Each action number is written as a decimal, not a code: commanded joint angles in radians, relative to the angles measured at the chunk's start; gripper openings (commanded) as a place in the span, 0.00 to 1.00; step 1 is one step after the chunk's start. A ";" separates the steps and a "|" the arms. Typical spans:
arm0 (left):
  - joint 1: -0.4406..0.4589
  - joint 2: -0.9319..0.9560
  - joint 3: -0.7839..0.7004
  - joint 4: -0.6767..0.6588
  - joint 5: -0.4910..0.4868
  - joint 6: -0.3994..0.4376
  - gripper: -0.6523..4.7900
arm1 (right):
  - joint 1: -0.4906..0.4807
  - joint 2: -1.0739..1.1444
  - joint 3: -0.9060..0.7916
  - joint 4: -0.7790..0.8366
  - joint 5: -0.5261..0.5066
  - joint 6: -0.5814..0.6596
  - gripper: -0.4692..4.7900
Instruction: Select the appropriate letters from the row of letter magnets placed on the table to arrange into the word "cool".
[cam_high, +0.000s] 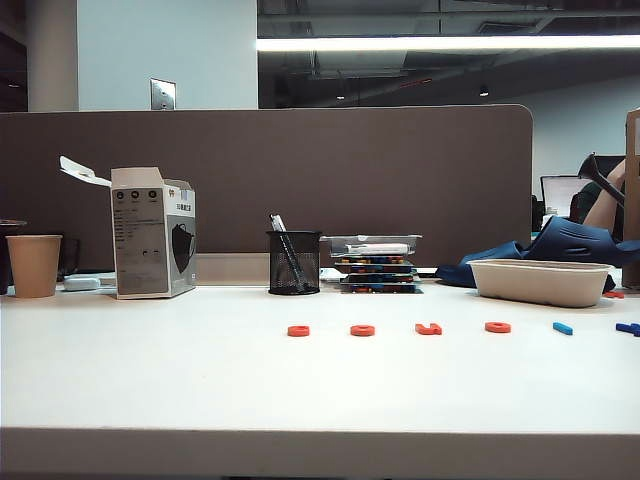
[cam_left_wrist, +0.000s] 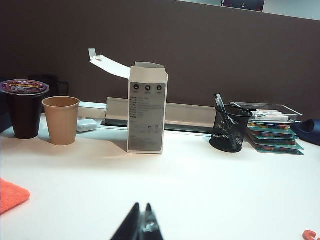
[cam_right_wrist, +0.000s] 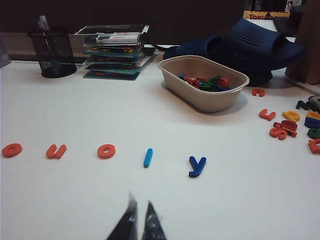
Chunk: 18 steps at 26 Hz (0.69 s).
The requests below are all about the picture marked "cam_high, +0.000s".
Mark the bare person forearm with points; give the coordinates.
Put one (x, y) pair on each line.
(600, 212)

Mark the metal wall plate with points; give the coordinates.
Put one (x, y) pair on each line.
(162, 93)

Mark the long ceiling light strip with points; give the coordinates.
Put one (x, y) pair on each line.
(450, 42)

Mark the brown paper cup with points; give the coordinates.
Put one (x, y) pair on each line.
(34, 265)

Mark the small red letter magnet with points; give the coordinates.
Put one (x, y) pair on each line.
(614, 294)

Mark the black white pen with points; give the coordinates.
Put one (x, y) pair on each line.
(278, 223)

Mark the dark blue letter magnet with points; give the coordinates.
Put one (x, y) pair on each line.
(629, 328)

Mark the beige oval container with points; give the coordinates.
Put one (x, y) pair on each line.
(540, 282)

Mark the red letter u magnet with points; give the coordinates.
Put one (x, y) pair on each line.
(427, 329)

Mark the red letter c magnet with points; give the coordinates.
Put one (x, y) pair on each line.
(298, 330)

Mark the bright computer monitor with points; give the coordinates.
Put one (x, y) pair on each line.
(557, 192)

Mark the white grey mask box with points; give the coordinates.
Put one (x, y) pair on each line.
(142, 240)

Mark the person in green shirt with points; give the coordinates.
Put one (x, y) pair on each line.
(586, 196)

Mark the dark glass tumbler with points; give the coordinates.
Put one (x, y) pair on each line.
(70, 255)

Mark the small white case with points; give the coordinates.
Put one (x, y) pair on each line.
(81, 283)

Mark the brown fabric desk partition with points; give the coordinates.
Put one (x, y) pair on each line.
(350, 165)

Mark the brown cardboard box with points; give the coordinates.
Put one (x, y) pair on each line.
(633, 200)

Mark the black mesh pen holder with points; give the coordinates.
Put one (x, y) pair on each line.
(295, 265)

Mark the blue letter l magnet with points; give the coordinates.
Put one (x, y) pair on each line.
(563, 328)

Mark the black ceiling spot lamp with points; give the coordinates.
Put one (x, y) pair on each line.
(484, 90)

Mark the red letter o magnet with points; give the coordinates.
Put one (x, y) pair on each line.
(497, 327)
(362, 330)

